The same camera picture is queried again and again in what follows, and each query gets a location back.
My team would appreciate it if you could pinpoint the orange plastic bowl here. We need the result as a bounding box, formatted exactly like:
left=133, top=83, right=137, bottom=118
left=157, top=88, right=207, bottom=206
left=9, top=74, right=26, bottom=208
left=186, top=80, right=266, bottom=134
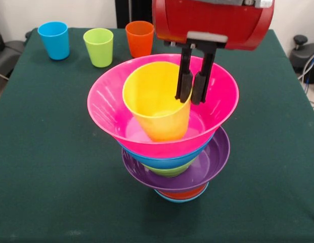
left=159, top=184, right=208, bottom=200

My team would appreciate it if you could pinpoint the small green plastic bowl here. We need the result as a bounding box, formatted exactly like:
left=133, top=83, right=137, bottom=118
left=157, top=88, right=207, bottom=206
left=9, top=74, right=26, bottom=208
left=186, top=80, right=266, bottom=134
left=141, top=158, right=198, bottom=178

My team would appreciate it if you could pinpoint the black chair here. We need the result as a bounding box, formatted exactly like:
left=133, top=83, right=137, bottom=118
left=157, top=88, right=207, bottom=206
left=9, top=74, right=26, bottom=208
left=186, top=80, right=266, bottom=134
left=0, top=17, right=30, bottom=79

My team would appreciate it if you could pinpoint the dark green tablecloth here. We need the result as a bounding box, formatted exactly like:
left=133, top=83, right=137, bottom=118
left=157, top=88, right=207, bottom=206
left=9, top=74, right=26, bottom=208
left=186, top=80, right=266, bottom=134
left=0, top=27, right=314, bottom=243

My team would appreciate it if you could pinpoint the black equipment base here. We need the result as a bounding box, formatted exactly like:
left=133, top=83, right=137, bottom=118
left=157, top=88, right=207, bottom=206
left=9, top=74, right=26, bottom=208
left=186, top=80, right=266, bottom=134
left=289, top=34, right=314, bottom=84

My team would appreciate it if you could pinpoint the purple plastic bowl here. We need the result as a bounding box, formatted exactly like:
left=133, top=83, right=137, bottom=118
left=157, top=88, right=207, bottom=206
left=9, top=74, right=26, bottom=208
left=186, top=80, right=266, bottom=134
left=122, top=126, right=231, bottom=193

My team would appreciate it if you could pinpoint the orange plastic cup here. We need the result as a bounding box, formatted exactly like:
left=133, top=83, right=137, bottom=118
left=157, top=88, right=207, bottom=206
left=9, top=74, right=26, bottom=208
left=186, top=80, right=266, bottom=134
left=125, top=20, right=155, bottom=58

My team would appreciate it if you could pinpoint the blue cable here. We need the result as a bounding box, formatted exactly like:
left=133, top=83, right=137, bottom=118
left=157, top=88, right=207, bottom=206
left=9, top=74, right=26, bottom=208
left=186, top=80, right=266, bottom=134
left=298, top=50, right=314, bottom=86

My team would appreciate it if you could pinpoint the large pink plastic bowl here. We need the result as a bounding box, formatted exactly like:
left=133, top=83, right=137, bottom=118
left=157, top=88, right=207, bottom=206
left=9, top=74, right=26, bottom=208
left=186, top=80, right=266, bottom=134
left=86, top=53, right=240, bottom=159

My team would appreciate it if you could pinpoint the blue plastic cup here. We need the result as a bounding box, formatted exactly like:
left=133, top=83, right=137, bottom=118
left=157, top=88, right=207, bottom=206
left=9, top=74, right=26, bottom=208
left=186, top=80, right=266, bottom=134
left=37, top=21, right=71, bottom=61

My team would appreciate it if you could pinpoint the large blue plastic bowl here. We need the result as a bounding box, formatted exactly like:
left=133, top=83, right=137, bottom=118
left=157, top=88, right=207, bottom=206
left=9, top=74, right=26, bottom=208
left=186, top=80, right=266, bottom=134
left=117, top=136, right=215, bottom=170

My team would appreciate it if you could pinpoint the yellow plastic cup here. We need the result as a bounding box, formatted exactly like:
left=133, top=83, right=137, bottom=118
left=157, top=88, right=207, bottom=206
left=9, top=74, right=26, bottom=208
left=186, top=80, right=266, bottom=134
left=122, top=61, right=193, bottom=143

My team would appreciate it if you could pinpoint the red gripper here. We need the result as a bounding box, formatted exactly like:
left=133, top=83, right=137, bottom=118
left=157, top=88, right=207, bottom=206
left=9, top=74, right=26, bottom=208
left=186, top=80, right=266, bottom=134
left=151, top=0, right=276, bottom=106

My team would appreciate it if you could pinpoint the small blue plastic bowl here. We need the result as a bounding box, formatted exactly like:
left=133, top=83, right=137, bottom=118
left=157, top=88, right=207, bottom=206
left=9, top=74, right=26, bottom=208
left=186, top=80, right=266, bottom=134
left=154, top=186, right=210, bottom=204

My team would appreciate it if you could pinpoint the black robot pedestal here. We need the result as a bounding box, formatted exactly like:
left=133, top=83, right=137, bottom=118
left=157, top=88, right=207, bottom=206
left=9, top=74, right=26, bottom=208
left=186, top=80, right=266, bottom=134
left=116, top=0, right=155, bottom=29

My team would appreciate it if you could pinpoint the lime green plastic cup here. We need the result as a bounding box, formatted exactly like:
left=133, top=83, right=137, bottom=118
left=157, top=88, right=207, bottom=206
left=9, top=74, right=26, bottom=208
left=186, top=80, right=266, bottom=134
left=82, top=27, right=114, bottom=68

